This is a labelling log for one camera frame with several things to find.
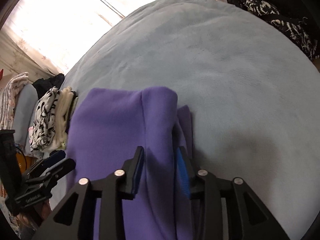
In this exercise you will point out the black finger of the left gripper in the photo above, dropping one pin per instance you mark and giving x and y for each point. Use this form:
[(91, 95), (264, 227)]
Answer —
[(42, 165), (51, 177)]

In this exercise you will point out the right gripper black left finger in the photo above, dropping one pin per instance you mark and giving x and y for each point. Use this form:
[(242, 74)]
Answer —
[(74, 216)]

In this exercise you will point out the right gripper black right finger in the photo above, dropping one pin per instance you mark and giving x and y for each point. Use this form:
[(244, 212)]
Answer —
[(221, 208)]

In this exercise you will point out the purple fleece hoodie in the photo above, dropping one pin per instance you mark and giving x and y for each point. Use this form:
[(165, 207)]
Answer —
[(149, 131)]

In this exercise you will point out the black white patterned folded garment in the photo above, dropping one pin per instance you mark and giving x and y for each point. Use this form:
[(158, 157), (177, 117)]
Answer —
[(42, 131)]

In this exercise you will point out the blue grey pillow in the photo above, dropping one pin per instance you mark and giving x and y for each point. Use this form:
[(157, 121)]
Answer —
[(24, 109)]

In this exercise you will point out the black garment by pillows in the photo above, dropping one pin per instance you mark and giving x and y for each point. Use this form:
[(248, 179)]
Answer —
[(43, 85)]

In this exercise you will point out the floral folded quilt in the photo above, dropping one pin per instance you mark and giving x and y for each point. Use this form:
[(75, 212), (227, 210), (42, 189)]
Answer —
[(9, 96)]

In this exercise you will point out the light blue fleece blanket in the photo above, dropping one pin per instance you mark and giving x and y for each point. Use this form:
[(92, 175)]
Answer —
[(235, 92)]

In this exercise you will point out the sheer floral curtain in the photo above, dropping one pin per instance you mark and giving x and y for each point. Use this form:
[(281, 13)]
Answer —
[(57, 33)]

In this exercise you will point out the black white patterned hanging cloth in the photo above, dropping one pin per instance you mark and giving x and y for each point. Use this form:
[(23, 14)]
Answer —
[(297, 29)]

